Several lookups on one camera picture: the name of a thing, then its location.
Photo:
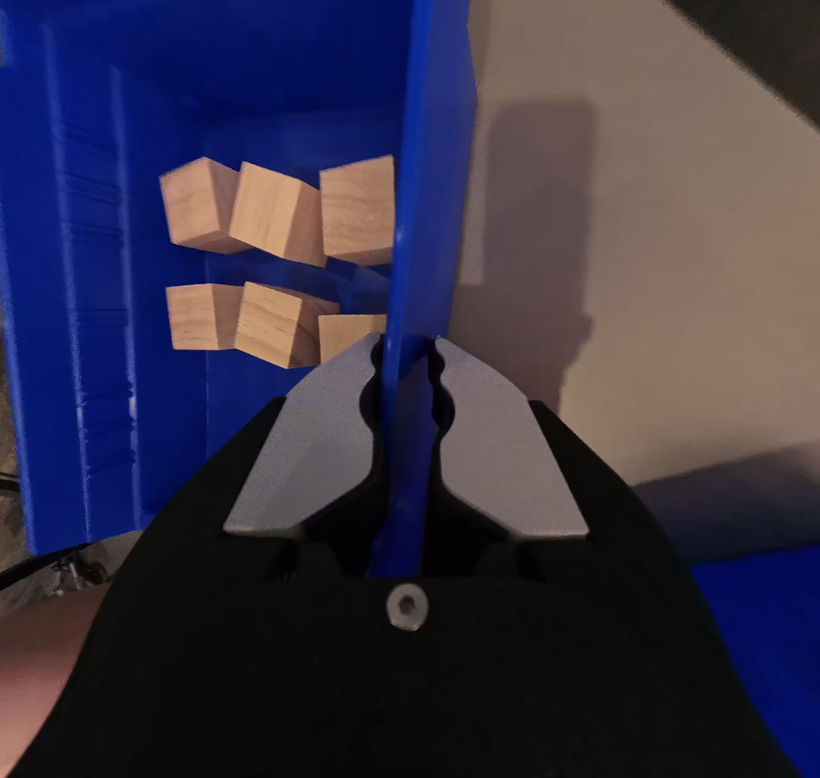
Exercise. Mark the blue plastic bin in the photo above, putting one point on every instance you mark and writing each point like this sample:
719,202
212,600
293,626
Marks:
769,637
128,98

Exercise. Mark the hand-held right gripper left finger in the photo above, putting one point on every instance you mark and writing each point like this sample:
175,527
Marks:
307,445

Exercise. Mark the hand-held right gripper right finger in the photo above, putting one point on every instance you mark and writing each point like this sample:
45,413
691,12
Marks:
499,451

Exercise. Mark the group of wooden cubes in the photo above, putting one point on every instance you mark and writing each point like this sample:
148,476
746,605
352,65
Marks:
275,214

